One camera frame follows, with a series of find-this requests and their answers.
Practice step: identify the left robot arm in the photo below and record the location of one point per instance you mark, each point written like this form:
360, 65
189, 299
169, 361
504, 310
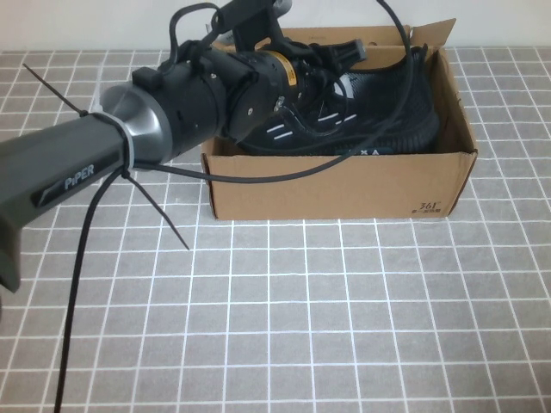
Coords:
185, 107

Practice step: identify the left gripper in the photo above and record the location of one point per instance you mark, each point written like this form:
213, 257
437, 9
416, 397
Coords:
280, 73

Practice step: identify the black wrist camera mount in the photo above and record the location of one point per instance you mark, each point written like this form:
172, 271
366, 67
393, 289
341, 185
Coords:
249, 21

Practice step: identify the grey checked tablecloth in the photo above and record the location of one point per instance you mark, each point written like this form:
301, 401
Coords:
301, 301

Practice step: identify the black sneaker with foam stuffing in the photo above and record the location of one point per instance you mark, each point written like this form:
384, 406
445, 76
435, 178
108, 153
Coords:
387, 125

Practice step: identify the brown cardboard shoe box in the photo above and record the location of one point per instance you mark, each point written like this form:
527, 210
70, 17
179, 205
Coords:
323, 189

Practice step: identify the white foam shoe stuffing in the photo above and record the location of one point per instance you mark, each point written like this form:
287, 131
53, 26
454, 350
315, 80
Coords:
343, 87

